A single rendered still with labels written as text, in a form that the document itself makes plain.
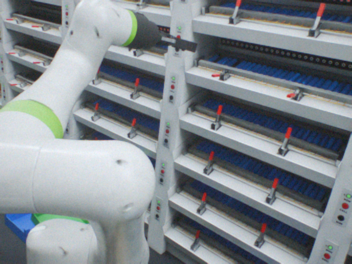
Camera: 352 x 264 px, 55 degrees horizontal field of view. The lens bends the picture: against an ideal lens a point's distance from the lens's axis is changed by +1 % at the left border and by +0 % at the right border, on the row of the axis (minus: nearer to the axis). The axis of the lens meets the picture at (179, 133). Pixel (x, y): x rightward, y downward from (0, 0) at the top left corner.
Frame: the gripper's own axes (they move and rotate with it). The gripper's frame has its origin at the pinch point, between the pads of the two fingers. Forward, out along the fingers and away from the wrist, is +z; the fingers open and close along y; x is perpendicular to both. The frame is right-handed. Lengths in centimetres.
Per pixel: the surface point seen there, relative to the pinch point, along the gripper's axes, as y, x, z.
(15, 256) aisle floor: 51, 103, -17
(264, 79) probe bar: -20.7, 4.7, 19.8
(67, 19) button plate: 83, 1, 12
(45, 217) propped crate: 57, 92, -1
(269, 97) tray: -25.8, 9.4, 16.2
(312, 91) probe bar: -37.0, 4.4, 20.1
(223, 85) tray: -8.2, 10.0, 16.1
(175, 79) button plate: 12.9, 13.1, 15.5
